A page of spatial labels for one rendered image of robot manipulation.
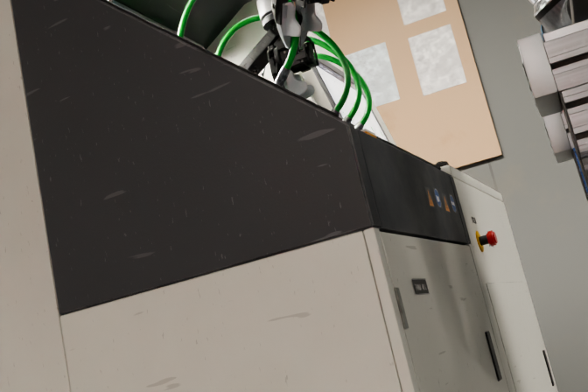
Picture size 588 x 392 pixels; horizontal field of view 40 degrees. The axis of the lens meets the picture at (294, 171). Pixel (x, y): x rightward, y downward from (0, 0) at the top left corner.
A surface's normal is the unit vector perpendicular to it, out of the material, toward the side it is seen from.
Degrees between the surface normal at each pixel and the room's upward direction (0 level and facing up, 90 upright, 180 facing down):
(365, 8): 90
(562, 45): 90
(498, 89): 90
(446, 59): 90
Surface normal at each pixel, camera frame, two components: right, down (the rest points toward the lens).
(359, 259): -0.40, -0.12
